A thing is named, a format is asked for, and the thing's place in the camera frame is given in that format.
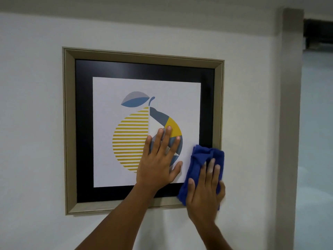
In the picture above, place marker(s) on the dark overhead door track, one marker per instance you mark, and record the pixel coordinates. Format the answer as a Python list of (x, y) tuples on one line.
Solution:
[(318, 33)]

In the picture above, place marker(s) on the person's left little finger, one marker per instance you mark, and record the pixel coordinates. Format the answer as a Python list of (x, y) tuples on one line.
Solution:
[(147, 147)]

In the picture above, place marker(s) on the person's right hand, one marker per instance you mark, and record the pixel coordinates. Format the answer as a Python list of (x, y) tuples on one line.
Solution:
[(204, 200)]

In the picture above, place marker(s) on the person's right forearm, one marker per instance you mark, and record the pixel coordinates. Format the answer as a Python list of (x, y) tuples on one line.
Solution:
[(212, 236)]

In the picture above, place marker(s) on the person's right middle finger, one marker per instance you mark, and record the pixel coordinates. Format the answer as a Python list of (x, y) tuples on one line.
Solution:
[(211, 171)]

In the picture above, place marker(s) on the blue microfibre cloth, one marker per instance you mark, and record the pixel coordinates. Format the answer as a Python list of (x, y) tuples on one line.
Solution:
[(199, 160)]

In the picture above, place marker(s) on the person's left forearm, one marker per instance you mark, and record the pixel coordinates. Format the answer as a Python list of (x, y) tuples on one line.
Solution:
[(122, 221)]

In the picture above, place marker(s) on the person's right thumb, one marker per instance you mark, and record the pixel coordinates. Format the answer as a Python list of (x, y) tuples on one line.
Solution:
[(190, 191)]

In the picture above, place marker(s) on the frosted glass door panel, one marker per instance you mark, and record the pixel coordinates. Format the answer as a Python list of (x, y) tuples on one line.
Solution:
[(316, 153)]

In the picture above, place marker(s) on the person's right little finger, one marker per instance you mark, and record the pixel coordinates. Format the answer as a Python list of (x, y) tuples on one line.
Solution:
[(222, 190)]

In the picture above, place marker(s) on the framed fruit art picture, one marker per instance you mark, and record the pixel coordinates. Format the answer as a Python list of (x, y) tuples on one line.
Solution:
[(109, 101)]

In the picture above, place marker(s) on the person's left thumb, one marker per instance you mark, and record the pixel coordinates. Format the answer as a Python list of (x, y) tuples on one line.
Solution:
[(176, 169)]

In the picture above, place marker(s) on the person's left hand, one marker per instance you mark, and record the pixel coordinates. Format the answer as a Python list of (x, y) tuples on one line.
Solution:
[(153, 171)]

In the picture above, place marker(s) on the beige door frame post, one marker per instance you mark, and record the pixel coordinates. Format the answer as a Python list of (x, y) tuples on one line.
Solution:
[(288, 127)]

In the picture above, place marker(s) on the person's left middle finger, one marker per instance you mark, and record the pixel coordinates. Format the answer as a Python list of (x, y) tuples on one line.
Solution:
[(165, 140)]

